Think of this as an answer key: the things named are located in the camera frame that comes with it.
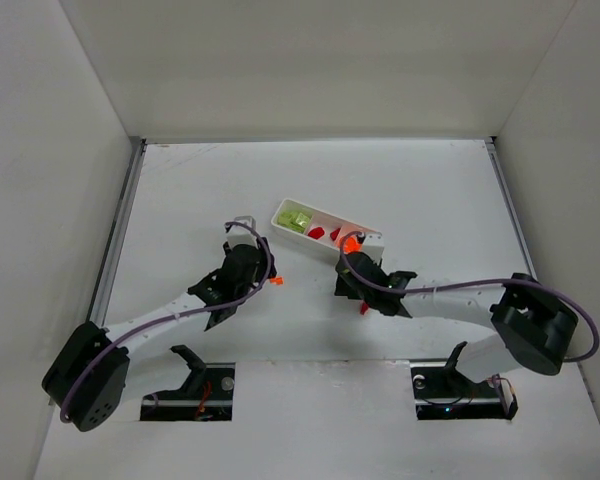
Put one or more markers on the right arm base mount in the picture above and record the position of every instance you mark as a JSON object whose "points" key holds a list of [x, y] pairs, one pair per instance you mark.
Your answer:
{"points": [[442, 393]]}

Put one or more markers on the orange round lego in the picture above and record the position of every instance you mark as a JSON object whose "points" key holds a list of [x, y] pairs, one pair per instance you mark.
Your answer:
{"points": [[349, 245]]}

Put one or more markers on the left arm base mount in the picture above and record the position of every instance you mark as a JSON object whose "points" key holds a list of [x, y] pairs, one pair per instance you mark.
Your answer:
{"points": [[205, 395]]}

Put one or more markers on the right metal rail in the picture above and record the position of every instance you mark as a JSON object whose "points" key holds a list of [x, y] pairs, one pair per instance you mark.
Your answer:
{"points": [[490, 144]]}

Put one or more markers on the red lego arch piece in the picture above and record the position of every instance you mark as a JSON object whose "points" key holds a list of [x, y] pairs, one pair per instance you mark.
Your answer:
{"points": [[316, 233]]}

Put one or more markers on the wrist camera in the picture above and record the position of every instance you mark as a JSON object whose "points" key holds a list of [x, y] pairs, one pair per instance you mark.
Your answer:
{"points": [[373, 246], [240, 232]]}

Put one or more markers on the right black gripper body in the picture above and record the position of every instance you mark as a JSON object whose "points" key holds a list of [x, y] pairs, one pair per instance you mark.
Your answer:
{"points": [[353, 270]]}

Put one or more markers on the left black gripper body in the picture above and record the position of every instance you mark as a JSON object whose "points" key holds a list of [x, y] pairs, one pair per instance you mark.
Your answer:
{"points": [[253, 257]]}

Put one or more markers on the left metal rail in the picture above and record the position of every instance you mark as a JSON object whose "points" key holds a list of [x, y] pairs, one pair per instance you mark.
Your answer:
{"points": [[105, 279]]}

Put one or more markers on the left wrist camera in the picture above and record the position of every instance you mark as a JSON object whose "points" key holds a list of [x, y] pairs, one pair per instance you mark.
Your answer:
{"points": [[240, 232]]}

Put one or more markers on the metal rail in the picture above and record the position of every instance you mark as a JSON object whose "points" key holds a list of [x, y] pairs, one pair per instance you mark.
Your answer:
{"points": [[105, 279], [490, 144]]}

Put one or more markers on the green lego block large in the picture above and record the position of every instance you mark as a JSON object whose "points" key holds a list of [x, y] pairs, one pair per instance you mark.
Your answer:
{"points": [[286, 219]]}

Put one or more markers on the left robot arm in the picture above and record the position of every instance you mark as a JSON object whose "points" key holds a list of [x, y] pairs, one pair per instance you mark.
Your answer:
{"points": [[99, 368]]}

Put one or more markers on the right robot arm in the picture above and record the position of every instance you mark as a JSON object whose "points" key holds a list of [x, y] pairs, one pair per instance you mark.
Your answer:
{"points": [[530, 326]]}

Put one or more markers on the white three-compartment tray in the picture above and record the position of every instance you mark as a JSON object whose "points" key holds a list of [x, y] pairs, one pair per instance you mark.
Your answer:
{"points": [[319, 218]]}

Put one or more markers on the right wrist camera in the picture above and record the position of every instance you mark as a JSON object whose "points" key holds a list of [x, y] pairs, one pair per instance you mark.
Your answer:
{"points": [[373, 246]]}

